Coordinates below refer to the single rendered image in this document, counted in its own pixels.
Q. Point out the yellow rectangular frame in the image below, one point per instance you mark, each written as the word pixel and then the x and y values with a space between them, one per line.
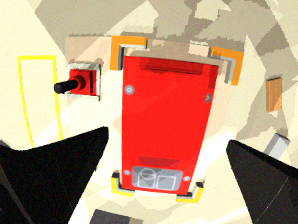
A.
pixel 19 58

